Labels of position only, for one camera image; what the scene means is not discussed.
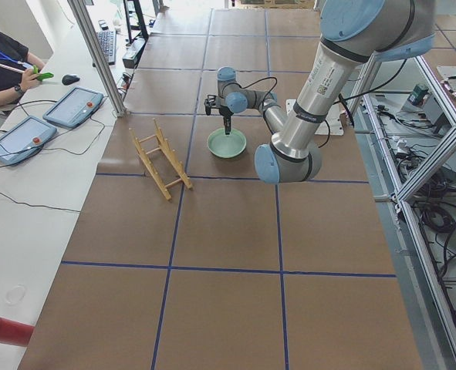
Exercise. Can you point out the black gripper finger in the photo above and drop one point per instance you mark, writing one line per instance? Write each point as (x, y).
(228, 125)
(225, 123)

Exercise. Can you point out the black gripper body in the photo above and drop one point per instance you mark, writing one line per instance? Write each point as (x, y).
(224, 112)

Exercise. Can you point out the light green plate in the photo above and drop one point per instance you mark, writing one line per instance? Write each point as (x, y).
(226, 146)

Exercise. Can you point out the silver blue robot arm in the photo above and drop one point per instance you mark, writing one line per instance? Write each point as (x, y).
(351, 33)

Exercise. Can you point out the wooden dish rack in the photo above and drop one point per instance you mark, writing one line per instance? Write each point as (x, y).
(160, 160)

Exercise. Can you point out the black keyboard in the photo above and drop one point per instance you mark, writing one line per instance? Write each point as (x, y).
(107, 40)

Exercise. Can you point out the far teach pendant tablet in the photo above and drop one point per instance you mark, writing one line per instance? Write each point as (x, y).
(75, 107)

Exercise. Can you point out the teach pendant tablet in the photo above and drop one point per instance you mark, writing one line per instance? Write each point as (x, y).
(24, 140)
(75, 107)

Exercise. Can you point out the black computer mouse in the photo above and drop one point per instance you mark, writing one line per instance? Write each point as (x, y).
(70, 79)

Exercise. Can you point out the green phone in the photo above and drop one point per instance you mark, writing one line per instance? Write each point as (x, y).
(40, 76)

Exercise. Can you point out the green power supply box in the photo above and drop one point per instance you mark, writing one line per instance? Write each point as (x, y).
(418, 94)

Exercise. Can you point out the near teach pendant tablet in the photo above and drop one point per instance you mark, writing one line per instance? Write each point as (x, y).
(24, 140)

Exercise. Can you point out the person in black shirt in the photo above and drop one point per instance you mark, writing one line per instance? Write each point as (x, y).
(16, 70)

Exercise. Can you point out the red cylinder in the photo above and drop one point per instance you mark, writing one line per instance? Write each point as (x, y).
(15, 333)

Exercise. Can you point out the aluminium frame post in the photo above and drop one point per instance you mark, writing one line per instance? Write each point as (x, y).
(85, 24)

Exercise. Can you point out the aluminium frame rail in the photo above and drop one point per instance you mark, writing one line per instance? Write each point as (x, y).
(444, 91)

